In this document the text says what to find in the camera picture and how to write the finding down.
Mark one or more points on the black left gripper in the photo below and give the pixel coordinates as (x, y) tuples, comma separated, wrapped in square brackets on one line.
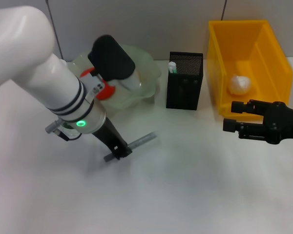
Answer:
[(110, 136)]

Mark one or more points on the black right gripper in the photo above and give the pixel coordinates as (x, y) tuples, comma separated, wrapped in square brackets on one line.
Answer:
[(283, 124)]

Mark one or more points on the grey marker pen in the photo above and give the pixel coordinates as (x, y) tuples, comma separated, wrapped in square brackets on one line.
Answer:
[(144, 140)]

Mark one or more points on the white paper ball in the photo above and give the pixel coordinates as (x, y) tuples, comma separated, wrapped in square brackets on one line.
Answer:
[(239, 85)]

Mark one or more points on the orange fruit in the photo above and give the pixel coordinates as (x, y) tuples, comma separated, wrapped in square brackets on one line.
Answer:
[(107, 92)]

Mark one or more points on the green pen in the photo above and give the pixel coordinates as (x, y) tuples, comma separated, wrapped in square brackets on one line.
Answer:
[(173, 68)]

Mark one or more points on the black mesh pen holder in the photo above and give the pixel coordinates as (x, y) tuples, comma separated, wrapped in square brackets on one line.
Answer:
[(183, 92)]

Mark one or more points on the green glass fruit plate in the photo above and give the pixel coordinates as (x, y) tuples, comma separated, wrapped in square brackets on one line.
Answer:
[(146, 73)]

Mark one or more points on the yellow plastic bin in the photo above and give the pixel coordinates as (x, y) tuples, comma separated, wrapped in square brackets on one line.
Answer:
[(268, 56)]

